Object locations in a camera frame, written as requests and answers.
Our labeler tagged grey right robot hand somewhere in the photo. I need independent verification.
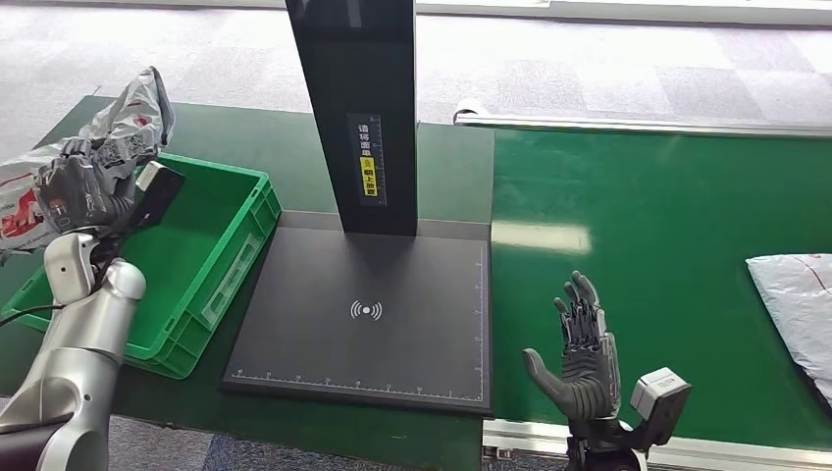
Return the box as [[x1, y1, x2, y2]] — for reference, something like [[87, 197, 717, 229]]
[[521, 271, 623, 425]]

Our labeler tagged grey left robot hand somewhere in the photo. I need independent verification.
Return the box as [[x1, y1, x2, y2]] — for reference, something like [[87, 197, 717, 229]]
[[33, 136, 139, 236]]

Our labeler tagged grey red printed mailer package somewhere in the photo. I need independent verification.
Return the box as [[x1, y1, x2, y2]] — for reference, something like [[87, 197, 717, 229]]
[[0, 66, 177, 263]]

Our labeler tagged green conveyor belt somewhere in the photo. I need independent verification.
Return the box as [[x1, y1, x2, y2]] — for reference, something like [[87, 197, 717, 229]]
[[491, 129, 832, 451]]

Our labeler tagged plain grey mailer package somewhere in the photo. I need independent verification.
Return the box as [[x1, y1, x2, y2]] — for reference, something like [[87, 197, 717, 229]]
[[745, 253, 832, 409]]

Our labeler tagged green plastic crate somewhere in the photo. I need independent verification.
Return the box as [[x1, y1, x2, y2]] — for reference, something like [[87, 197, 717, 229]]
[[1, 151, 283, 382]]

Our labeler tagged yellow warning sticker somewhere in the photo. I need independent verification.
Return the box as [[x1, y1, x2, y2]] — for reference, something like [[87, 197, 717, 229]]
[[359, 156, 379, 197]]

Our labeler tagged black scanner column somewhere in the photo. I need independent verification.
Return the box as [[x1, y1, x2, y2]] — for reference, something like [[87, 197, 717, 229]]
[[285, 0, 420, 237]]

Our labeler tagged dark ruler label strip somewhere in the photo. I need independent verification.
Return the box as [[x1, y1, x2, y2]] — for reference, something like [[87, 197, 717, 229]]
[[346, 113, 390, 209]]

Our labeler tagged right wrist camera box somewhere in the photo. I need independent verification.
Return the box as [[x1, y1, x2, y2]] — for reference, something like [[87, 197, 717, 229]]
[[625, 367, 693, 451]]

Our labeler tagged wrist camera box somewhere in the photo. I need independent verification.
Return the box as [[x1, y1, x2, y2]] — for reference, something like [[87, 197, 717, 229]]
[[131, 160, 187, 230], [625, 367, 693, 451]]

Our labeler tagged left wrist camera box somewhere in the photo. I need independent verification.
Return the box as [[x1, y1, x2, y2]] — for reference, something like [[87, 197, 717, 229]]
[[131, 160, 187, 230]]

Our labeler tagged white conveyor edge rail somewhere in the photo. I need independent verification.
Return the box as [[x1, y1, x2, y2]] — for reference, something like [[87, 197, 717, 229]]
[[482, 419, 832, 471]]

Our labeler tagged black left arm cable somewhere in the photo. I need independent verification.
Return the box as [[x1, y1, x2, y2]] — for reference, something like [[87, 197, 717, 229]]
[[0, 302, 68, 328]]

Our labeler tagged black scanner base plate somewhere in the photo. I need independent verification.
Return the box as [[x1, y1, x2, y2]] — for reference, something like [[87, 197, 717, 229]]
[[221, 210, 495, 418]]

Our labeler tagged silver conveyor side rail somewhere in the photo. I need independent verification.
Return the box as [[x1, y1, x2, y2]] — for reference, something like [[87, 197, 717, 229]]
[[453, 111, 832, 139]]

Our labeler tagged white rail end piece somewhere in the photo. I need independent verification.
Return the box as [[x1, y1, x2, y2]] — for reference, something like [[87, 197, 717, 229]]
[[454, 97, 494, 123]]

